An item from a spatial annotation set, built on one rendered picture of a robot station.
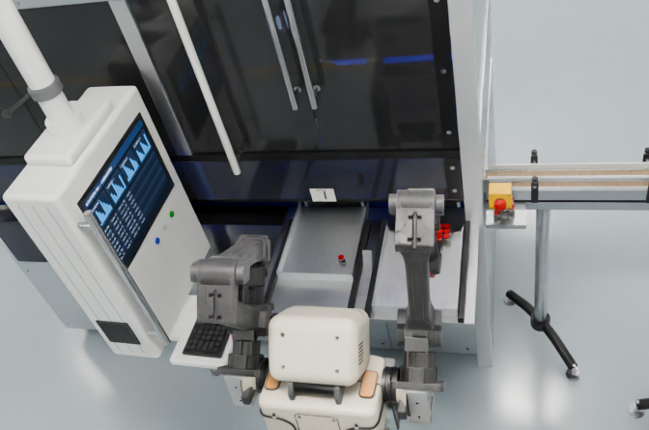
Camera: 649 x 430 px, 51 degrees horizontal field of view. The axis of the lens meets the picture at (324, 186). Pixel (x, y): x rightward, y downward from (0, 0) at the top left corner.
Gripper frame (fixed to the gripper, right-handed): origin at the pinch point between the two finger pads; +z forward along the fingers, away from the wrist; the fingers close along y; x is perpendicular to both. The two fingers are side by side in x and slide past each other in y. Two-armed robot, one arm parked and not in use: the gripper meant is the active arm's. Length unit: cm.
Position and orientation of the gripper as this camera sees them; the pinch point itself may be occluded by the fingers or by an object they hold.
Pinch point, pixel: (431, 274)
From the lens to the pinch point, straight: 193.3
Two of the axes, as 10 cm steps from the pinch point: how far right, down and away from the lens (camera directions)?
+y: 2.0, -7.0, 6.8
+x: -9.6, 0.1, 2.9
